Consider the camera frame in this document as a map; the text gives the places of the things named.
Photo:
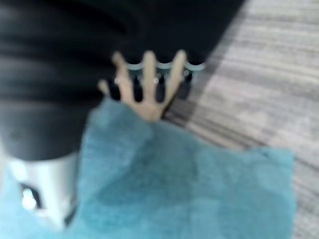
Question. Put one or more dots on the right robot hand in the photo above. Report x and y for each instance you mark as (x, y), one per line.
(62, 74)

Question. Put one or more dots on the grey striped rug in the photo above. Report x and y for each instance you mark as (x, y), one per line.
(261, 74)

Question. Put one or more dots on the teal plush cushion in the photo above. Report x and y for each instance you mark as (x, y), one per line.
(174, 186)

